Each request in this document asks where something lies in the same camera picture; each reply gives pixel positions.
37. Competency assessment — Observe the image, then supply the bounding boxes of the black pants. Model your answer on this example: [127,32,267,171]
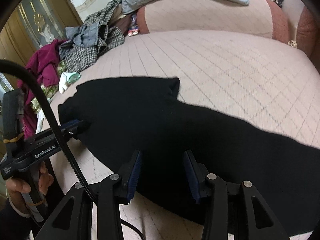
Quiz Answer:
[58,77,319,236]

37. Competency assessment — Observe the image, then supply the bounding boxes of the person's left hand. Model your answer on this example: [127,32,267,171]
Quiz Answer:
[6,162,54,218]

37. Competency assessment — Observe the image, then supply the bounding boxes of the green floral fabric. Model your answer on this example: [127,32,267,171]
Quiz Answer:
[31,60,66,114]

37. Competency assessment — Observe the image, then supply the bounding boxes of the white glove green cuff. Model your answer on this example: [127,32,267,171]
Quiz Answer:
[58,72,81,94]

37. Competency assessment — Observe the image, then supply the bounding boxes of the magenta garment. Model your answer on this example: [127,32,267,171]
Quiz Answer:
[17,39,64,139]

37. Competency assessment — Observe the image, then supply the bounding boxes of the houndstooth tweed garment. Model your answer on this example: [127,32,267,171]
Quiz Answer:
[59,0,125,73]

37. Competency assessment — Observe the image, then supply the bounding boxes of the pink quilted bed cover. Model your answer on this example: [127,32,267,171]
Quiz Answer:
[50,30,319,239]

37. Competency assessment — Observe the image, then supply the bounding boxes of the grey-blue garment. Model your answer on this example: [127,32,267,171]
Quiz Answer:
[59,22,99,60]

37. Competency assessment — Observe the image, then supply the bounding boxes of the wooden glass cabinet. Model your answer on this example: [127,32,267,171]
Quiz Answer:
[1,0,82,66]

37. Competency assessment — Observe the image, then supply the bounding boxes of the colourful small package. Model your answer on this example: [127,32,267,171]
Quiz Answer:
[128,14,139,36]

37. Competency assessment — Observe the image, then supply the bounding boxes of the pink brown headboard cushion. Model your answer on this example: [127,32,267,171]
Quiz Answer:
[282,0,319,57]

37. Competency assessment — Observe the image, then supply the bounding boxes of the pink quilted bolster pillow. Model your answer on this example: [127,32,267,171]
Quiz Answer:
[137,0,289,43]

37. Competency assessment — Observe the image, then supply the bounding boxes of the black cable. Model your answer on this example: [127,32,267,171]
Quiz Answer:
[0,59,146,240]

